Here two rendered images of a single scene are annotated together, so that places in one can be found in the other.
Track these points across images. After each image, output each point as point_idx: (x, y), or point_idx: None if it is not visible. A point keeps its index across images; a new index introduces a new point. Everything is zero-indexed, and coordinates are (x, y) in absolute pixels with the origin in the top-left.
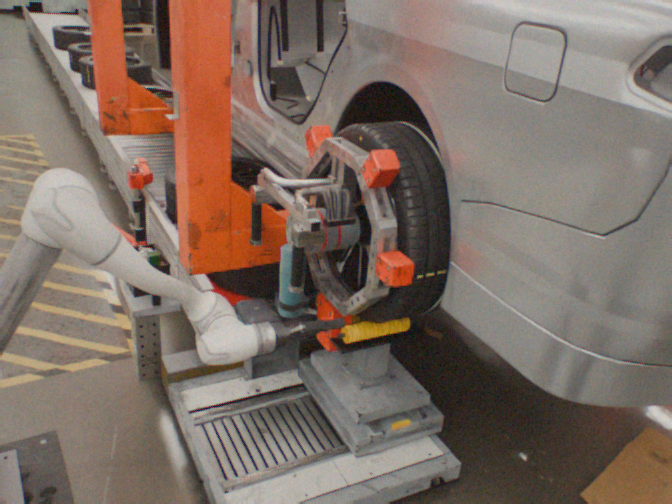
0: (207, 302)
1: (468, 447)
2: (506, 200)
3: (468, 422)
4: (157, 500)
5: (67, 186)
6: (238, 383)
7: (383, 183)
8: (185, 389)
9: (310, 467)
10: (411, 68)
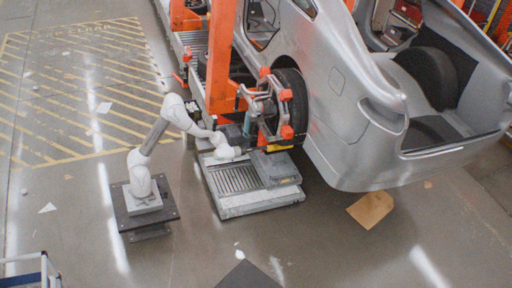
0: (217, 137)
1: (311, 189)
2: (325, 121)
3: (313, 179)
4: (196, 197)
5: (176, 104)
6: None
7: (286, 100)
8: (204, 157)
9: (250, 192)
10: (300, 59)
